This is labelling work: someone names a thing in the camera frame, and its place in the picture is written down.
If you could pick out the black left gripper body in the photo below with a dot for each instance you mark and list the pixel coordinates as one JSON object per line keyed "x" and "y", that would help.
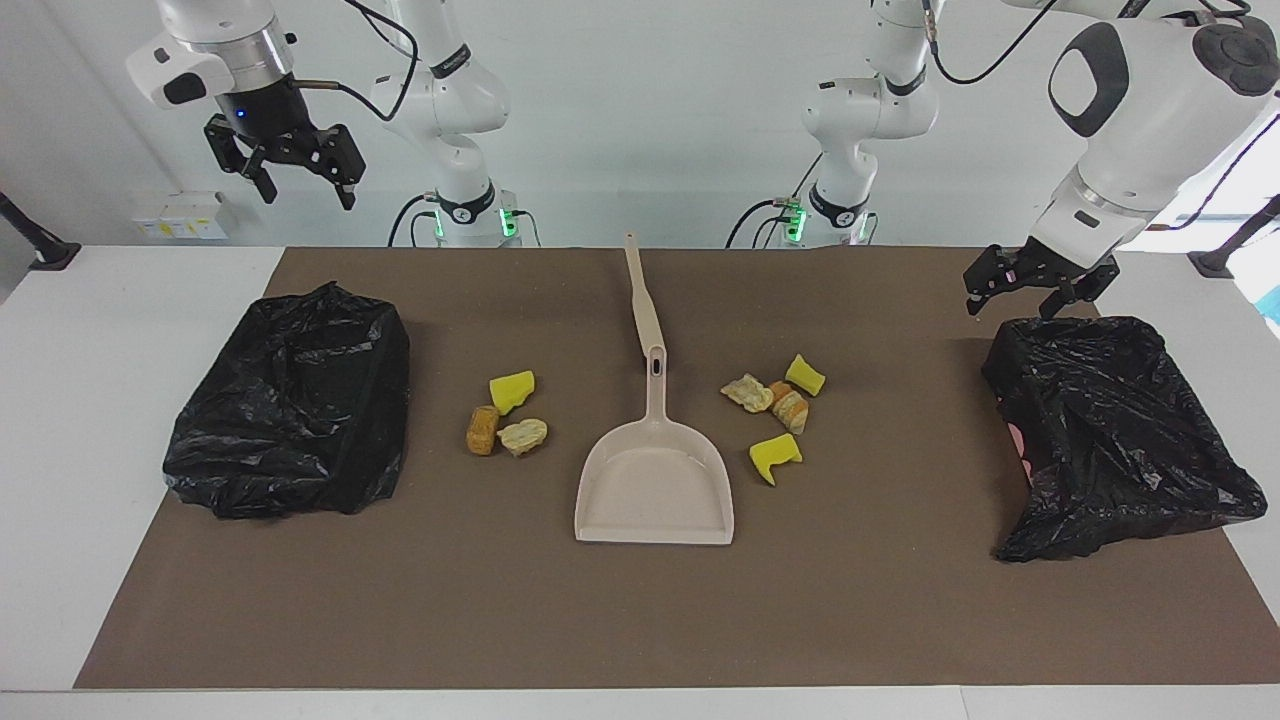
{"x": 1060, "y": 272}

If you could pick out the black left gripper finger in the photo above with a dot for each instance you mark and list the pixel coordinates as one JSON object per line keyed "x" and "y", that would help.
{"x": 1085, "y": 288}
{"x": 992, "y": 272}

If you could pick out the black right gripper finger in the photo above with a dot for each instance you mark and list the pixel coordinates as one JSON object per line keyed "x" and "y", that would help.
{"x": 245, "y": 158}
{"x": 342, "y": 160}

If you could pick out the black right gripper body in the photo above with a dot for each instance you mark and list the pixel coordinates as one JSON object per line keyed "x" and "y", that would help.
{"x": 265, "y": 115}

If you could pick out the small yellow sponge wedge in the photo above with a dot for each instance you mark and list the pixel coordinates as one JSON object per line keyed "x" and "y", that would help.
{"x": 805, "y": 375}

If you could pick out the striped orange croissant toy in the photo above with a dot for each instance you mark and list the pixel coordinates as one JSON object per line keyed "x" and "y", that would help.
{"x": 791, "y": 410}

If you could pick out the beige foam chunk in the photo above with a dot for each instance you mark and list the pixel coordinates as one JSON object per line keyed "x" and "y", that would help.
{"x": 523, "y": 437}
{"x": 747, "y": 393}

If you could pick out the yellow sponge chunk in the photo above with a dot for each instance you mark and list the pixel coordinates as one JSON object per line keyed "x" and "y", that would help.
{"x": 512, "y": 390}

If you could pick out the notched yellow sponge piece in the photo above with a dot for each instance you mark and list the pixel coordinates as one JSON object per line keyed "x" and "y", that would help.
{"x": 772, "y": 455}

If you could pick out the brown bread loaf toy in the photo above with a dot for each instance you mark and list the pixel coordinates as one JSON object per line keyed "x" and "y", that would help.
{"x": 482, "y": 430}

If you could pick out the beige hand brush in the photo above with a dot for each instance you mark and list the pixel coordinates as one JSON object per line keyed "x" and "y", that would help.
{"x": 647, "y": 310}

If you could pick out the beige plastic dustpan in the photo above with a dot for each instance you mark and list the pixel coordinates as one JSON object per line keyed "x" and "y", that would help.
{"x": 655, "y": 480}

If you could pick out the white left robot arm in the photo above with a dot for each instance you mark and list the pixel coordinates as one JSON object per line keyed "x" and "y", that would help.
{"x": 1150, "y": 110}

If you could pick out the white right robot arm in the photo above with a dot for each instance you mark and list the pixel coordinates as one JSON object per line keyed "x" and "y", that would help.
{"x": 455, "y": 105}

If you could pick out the black bag on pink bin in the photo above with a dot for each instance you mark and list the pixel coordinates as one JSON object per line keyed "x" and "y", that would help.
{"x": 1120, "y": 440}

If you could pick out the black trash bag bin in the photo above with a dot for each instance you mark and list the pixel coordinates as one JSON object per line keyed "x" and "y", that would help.
{"x": 290, "y": 420}

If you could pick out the blue object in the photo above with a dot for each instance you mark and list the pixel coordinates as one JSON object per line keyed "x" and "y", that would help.
{"x": 1274, "y": 305}

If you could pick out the brown table mat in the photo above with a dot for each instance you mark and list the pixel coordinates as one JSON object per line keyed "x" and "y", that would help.
{"x": 640, "y": 610}

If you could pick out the white wall socket box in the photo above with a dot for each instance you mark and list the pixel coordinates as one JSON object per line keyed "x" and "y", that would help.
{"x": 180, "y": 216}

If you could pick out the black camera stand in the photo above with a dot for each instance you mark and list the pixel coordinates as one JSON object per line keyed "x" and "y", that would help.
{"x": 1215, "y": 262}
{"x": 55, "y": 255}

